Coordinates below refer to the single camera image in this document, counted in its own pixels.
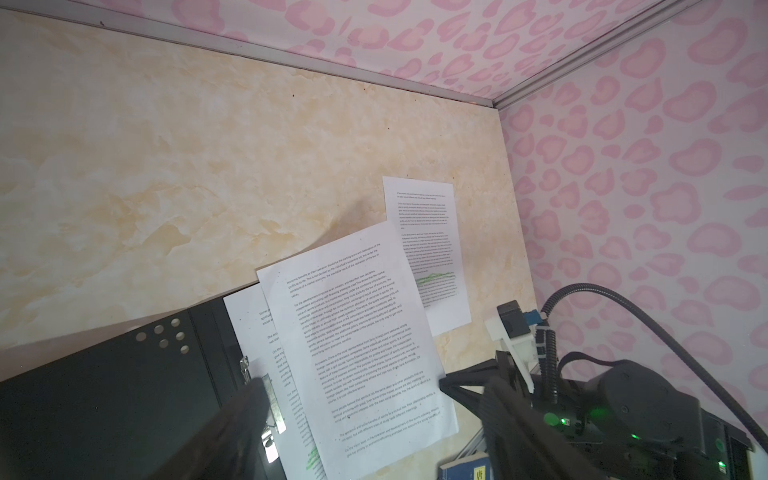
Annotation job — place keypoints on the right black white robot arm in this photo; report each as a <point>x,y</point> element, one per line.
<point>726,456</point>

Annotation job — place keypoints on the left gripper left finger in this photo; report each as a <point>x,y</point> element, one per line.
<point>229,446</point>

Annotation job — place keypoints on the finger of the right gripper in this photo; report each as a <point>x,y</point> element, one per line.
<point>469,399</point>
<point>476,375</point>

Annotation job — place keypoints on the blue book yellow label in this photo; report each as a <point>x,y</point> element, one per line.
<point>471,467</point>

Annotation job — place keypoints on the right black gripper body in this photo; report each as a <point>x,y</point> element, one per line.
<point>627,404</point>

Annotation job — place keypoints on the white black file folder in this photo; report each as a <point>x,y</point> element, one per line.
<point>122,408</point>

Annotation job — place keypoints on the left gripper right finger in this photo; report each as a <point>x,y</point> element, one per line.
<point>521,445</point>

